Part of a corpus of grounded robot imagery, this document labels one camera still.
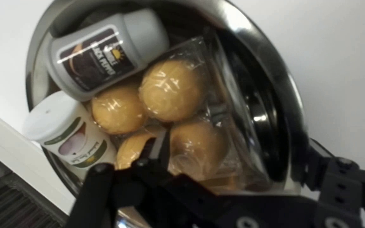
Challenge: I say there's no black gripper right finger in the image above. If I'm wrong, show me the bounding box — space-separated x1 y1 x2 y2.
304 140 365 228

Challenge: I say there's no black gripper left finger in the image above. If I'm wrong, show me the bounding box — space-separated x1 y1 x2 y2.
66 129 200 228

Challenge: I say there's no shiny steel bowl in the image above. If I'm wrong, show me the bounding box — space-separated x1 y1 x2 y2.
24 0 312 228

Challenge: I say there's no yellow ball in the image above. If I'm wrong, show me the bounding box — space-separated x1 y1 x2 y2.
169 120 230 181
138 56 205 124
90 84 148 136
114 131 159 170

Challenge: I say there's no white lid spice shaker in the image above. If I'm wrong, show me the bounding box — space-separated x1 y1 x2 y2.
23 89 119 182

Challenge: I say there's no clear plastic bag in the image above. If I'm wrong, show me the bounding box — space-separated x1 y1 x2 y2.
88 34 274 196

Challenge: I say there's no black pepper shaker grey cap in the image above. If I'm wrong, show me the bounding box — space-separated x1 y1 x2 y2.
47 6 171 103

